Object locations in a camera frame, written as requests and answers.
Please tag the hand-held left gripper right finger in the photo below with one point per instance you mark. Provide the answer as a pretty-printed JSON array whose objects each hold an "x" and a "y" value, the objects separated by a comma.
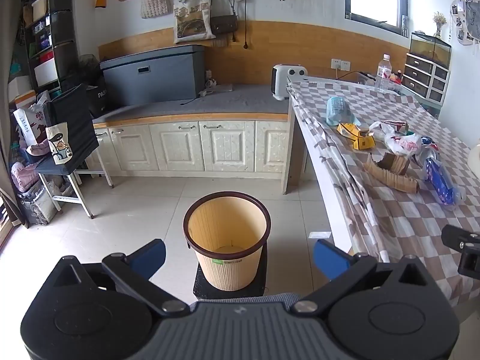
[{"x": 332, "y": 259}]

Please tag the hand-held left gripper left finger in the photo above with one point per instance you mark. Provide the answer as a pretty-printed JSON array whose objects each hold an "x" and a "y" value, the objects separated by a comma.
[{"x": 148, "y": 258}]

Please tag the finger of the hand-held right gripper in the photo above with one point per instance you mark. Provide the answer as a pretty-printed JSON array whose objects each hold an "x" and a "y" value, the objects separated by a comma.
[
  {"x": 459, "y": 237},
  {"x": 470, "y": 264}
]

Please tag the beige wastebasket with brown rim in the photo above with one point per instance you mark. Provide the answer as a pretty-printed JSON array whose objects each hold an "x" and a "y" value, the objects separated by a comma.
[{"x": 227, "y": 240}]

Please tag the light blue tissue packet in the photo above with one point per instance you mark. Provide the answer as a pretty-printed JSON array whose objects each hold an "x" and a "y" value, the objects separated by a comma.
[{"x": 337, "y": 110}]

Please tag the brown shoulder bag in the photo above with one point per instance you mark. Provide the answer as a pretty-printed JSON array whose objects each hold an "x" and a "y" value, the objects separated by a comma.
[{"x": 224, "y": 24}]

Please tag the blue patterned plastic wrapper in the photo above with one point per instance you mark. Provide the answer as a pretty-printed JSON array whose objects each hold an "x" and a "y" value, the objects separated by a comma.
[{"x": 440, "y": 182}]

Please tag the black stool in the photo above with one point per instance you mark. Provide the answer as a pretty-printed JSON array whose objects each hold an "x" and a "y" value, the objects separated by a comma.
[{"x": 200, "y": 288}]

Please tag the brown white checkered tablecloth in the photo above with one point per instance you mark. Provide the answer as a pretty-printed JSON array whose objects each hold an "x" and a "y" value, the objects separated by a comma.
[{"x": 393, "y": 225}]

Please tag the white rounded object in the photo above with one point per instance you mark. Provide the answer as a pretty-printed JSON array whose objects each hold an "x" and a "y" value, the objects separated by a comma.
[{"x": 474, "y": 163}]

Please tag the corrugated cardboard piece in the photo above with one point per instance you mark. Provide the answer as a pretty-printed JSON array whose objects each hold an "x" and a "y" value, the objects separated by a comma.
[{"x": 390, "y": 176}]

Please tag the red blue crushed can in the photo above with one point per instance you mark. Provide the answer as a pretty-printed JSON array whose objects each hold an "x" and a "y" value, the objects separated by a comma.
[{"x": 429, "y": 146}]

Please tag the white plastic bag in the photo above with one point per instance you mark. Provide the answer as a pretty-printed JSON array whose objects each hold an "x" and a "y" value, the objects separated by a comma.
[{"x": 401, "y": 143}]

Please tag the white cabinet unit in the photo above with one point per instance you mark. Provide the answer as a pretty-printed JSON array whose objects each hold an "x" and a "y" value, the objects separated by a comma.
[{"x": 187, "y": 146}]

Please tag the yellow crumpled carton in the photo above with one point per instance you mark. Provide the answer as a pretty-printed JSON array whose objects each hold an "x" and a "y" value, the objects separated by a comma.
[{"x": 356, "y": 137}]

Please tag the cartoon print tote bag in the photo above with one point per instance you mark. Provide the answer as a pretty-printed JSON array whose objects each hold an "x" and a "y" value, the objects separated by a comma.
[{"x": 59, "y": 144}]

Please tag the black fabric bag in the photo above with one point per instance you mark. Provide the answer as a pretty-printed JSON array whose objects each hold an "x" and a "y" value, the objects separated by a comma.
[{"x": 75, "y": 123}]

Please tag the white drawer unit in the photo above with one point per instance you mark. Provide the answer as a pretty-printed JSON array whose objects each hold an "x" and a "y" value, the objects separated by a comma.
[{"x": 425, "y": 77}]

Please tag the grey counter mat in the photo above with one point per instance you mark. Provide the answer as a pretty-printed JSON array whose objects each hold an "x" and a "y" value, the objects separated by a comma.
[{"x": 210, "y": 103}]

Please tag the clear plastic water bottle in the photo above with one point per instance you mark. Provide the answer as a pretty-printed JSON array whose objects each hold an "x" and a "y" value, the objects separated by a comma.
[{"x": 383, "y": 75}]

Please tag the white paper shopping bag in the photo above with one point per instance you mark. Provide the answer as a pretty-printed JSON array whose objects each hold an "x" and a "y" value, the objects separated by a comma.
[{"x": 30, "y": 123}]

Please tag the grey storage box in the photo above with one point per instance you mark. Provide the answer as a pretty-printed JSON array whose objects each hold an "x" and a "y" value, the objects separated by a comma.
[{"x": 153, "y": 77}]

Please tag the clear plastic box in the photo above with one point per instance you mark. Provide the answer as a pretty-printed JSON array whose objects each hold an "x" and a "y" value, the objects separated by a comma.
[{"x": 366, "y": 78}]

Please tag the glass fish tank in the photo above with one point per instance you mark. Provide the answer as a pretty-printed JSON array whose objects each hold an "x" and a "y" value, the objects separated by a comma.
[{"x": 431, "y": 47}]

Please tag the dried flower bunch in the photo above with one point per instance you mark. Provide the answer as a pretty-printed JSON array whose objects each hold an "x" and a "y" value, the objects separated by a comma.
[{"x": 439, "y": 20}]

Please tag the round photo board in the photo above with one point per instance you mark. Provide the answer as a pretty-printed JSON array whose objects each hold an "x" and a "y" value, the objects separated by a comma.
[{"x": 467, "y": 17}]

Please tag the printed canvas tote bag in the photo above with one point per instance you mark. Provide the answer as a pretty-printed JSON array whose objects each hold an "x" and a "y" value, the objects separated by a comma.
[{"x": 193, "y": 22}]

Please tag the black shelf rack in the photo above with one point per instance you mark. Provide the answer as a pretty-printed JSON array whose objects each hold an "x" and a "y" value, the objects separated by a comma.
[{"x": 48, "y": 33}]

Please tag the white wall socket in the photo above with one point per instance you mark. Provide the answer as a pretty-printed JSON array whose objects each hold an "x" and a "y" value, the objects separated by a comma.
[{"x": 340, "y": 64}]

